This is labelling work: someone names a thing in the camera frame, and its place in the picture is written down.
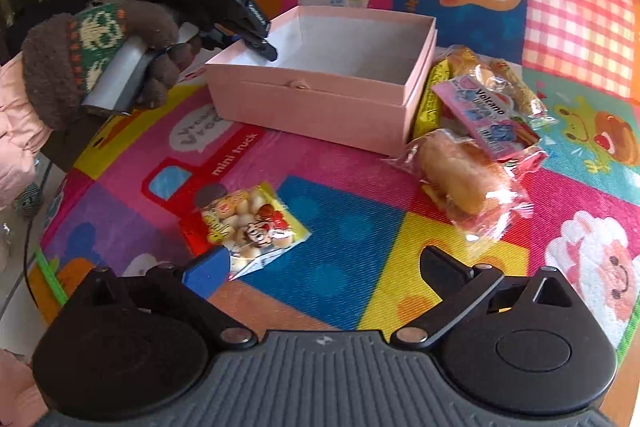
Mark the colourful cartoon play mat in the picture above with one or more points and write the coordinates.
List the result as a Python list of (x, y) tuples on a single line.
[(303, 190)]

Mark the long bread roll packet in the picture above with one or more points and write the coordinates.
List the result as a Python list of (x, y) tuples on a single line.
[(480, 196)]

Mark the sesame stick snack packet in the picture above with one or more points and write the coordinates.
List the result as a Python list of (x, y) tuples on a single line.
[(525, 101)]

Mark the yellow snack bar wrapper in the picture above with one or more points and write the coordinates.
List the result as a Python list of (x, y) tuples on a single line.
[(430, 107)]

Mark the pink jacket left forearm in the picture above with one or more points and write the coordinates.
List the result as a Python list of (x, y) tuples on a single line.
[(22, 133)]

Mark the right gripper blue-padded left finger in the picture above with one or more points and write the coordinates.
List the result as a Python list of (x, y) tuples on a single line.
[(203, 274)]

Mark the brown knitted gloved left hand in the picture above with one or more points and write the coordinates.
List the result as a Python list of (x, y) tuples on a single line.
[(65, 56)]

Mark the biscuit ball snack bag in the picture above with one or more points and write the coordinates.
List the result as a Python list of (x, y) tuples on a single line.
[(249, 228)]

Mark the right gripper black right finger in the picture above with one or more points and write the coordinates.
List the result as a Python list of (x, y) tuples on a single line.
[(462, 291)]

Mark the pink Volcano snack packet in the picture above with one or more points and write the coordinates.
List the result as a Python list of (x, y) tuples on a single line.
[(500, 132)]

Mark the pink cardboard box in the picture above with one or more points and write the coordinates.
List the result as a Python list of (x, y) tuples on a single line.
[(343, 75)]

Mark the round bun clear packet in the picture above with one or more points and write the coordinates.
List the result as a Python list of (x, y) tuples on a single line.
[(463, 61)]

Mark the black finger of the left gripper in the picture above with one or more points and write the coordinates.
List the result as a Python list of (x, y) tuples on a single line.
[(257, 41)]

